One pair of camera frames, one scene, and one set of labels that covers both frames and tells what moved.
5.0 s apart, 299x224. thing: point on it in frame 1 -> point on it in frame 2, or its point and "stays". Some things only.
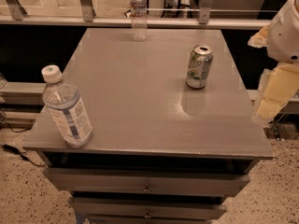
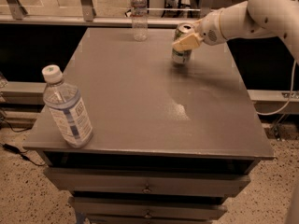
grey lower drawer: x=149 y=208 stays
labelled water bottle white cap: x=63 y=102 stays
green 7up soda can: x=200 y=66 -> x=182 y=30
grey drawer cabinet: x=161 y=151 stays
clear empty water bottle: x=138 y=7 stays
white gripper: x=285 y=36 -> x=210 y=29
